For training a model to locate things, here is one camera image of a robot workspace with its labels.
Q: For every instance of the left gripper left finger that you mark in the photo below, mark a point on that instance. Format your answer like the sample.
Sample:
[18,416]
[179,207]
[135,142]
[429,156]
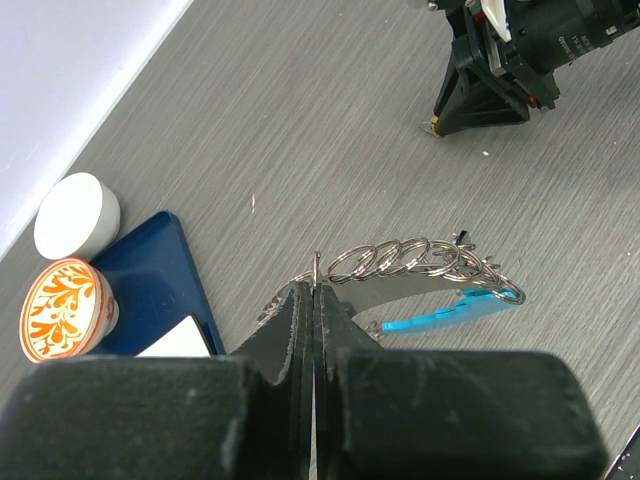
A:
[246,415]

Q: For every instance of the blue tray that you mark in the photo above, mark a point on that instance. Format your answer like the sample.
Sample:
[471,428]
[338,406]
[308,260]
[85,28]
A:
[156,285]

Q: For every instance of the white bowl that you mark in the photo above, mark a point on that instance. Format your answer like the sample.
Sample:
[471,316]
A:
[79,217]

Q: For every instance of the yellow tagged key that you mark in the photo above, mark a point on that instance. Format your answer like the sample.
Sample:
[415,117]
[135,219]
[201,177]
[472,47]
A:
[430,126]

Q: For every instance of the large keyring with blue handle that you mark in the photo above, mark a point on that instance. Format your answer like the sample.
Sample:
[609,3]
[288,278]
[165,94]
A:
[371,275]

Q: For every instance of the black key fob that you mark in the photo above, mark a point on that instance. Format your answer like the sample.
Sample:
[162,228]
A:
[463,241]

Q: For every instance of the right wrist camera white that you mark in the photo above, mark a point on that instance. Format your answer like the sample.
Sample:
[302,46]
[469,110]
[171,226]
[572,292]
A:
[495,13]

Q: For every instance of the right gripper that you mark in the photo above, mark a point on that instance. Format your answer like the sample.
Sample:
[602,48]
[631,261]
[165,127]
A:
[487,83]

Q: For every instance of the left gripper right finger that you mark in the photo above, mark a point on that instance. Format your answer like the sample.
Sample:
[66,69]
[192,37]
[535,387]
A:
[445,414]

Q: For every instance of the orange patterned bowl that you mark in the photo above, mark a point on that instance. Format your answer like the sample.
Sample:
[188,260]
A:
[69,309]

